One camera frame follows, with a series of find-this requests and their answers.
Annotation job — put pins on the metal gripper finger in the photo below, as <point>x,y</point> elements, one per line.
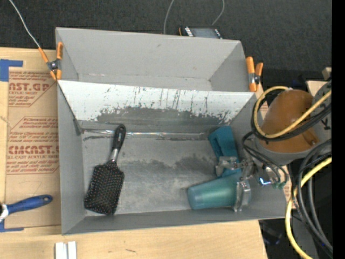
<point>226,163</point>
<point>242,196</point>

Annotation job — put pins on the teal plastic cup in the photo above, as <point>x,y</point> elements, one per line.
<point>213,194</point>

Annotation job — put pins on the grey metal bin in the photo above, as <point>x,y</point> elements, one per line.
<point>161,171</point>

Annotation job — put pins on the black hairbrush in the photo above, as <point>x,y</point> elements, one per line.
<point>105,187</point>

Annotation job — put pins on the brown cardboard board red print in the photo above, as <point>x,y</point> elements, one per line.
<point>32,133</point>

